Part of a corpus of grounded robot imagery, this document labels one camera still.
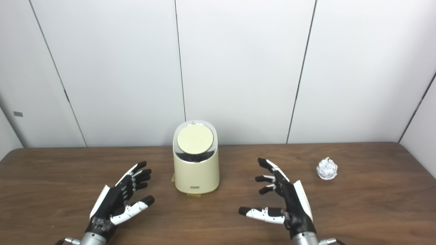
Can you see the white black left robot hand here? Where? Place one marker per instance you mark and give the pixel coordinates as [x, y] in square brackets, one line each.
[114, 200]

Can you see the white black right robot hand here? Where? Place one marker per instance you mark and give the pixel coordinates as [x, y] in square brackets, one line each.
[293, 200]

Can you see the white paper ball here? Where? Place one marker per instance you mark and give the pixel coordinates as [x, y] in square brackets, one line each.
[327, 168]

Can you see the round cream bin lid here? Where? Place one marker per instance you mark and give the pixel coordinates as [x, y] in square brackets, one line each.
[195, 139]

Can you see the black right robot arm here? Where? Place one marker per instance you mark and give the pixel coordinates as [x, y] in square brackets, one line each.
[305, 239]

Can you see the cream-colored trash bin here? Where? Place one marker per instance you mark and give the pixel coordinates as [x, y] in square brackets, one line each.
[196, 173]

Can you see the small gray wall label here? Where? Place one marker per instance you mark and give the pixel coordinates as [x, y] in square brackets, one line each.
[18, 114]

